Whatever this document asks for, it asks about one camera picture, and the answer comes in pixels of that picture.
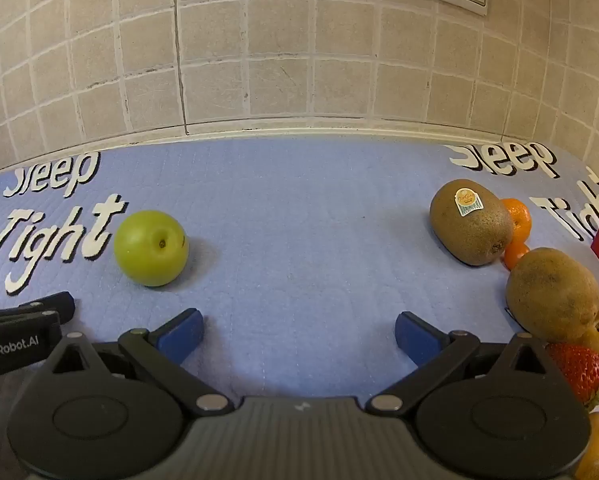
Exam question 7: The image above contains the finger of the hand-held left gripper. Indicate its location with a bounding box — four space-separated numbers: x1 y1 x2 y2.
17 291 76 325

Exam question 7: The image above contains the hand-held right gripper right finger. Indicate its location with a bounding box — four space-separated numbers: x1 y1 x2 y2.
364 311 555 416

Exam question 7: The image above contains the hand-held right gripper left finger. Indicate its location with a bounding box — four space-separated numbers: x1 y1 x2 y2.
44 308 235 416

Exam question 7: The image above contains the yellow-green apple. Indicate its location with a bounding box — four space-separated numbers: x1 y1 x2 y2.
114 210 190 288

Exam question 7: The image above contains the brown kiwi with sticker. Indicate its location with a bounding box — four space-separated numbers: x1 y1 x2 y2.
429 178 514 267

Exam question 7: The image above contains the orange mandarin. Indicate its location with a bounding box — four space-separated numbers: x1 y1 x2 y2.
503 240 530 271
499 198 533 246

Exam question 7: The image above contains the large brown kiwi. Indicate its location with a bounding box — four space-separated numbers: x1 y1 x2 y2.
505 247 599 343

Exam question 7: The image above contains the red strawberry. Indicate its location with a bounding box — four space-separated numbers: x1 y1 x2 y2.
544 342 599 411

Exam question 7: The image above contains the blue printed mat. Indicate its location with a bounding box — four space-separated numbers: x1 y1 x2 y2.
0 137 599 411

